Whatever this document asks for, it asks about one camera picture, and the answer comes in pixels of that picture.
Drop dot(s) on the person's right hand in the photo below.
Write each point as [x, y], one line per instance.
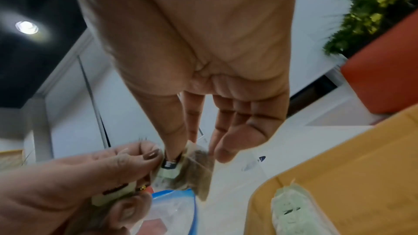
[196, 35]

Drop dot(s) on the person's left hand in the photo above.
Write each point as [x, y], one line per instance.
[49, 197]

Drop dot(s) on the clear zip bag blue seal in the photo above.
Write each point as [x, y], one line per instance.
[176, 210]

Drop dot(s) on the yellow tray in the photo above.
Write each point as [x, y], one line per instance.
[365, 182]

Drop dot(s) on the beige framed panel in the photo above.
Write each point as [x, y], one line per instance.
[9, 159]

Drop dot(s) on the round ceiling light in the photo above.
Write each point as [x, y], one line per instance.
[26, 27]

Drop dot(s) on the green leafy plant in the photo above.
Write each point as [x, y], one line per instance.
[378, 9]

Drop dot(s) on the red bench seat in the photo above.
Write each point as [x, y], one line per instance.
[385, 74]

